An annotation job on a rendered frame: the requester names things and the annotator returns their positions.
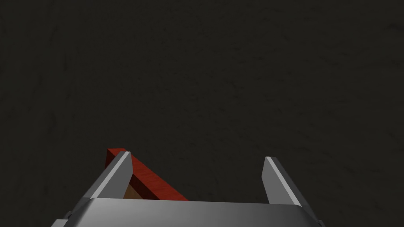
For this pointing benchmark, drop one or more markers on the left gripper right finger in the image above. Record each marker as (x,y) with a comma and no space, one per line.
(279,184)

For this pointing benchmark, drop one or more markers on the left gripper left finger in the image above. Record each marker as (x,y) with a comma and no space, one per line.
(113,179)

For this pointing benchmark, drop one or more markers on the red wooden furniture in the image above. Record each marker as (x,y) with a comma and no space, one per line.
(151,183)

